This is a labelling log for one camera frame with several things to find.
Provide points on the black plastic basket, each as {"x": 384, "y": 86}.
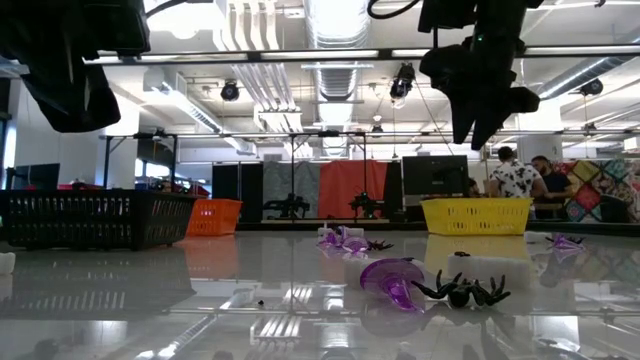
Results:
{"x": 75, "y": 220}

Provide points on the orange cloth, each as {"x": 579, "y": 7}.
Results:
{"x": 352, "y": 185}

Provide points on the black partition panels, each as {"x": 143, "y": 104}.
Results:
{"x": 235, "y": 190}

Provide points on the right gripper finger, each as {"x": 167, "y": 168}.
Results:
{"x": 485, "y": 125}
{"x": 462, "y": 117}

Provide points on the person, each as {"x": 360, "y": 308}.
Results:
{"x": 554, "y": 185}
{"x": 515, "y": 177}

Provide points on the black distant robot arm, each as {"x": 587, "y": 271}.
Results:
{"x": 365, "y": 205}
{"x": 287, "y": 206}

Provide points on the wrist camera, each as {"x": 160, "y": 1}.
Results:
{"x": 445, "y": 15}
{"x": 125, "y": 25}

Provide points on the white ceiling pipes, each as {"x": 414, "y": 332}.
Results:
{"x": 260, "y": 75}

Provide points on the orange plastic basket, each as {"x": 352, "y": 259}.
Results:
{"x": 212, "y": 217}

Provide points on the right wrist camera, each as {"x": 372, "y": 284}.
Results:
{"x": 445, "y": 15}

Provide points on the black distant rig frame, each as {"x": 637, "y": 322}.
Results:
{"x": 106, "y": 160}

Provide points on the black ceiling spotlight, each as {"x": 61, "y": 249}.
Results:
{"x": 592, "y": 87}
{"x": 230, "y": 91}
{"x": 402, "y": 82}

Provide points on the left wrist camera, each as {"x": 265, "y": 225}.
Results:
{"x": 125, "y": 25}

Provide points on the black monitor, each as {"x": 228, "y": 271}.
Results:
{"x": 37, "y": 176}
{"x": 435, "y": 175}

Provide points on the grey cloth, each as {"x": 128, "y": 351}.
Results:
{"x": 280, "y": 185}

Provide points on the colourful patchwork quilt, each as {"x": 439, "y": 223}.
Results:
{"x": 600, "y": 190}

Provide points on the yellow plastic basket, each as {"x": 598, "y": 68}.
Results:
{"x": 477, "y": 217}

